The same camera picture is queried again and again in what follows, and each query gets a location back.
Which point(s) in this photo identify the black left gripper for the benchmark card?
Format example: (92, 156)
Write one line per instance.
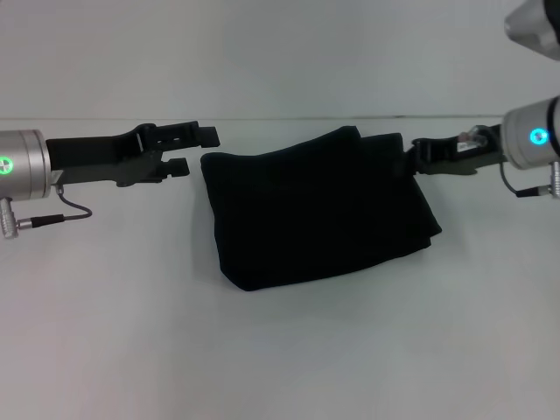
(100, 157)

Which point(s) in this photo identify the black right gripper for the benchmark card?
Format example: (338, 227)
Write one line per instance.
(455, 155)

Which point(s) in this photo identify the black shirt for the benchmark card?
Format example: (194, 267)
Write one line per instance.
(315, 205)

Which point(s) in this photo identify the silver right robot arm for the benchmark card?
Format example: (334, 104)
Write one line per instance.
(534, 133)

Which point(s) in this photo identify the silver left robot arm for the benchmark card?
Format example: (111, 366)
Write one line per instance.
(24, 164)

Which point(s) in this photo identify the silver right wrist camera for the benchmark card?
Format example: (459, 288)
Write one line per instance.
(536, 24)

